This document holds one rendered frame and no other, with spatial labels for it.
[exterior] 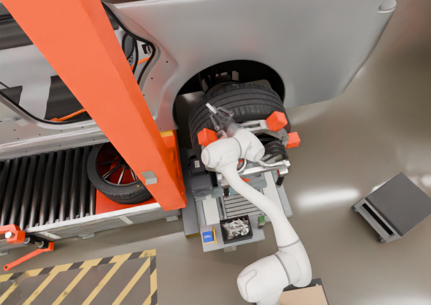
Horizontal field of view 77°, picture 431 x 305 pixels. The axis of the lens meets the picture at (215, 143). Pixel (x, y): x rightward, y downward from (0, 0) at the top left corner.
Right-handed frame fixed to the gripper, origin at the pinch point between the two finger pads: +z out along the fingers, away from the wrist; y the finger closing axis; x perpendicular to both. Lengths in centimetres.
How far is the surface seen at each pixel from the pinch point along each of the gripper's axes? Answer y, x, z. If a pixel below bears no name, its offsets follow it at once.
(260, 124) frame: 13.1, -21.1, -16.1
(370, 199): 36, -127, -66
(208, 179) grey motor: -42, -71, 14
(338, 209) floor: 17, -153, -51
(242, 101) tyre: 15.3, -12.8, -1.7
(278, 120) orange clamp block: 21.2, -21.3, -21.8
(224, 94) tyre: 11.0, -9.9, 9.6
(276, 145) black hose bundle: 10.9, -30.5, -27.5
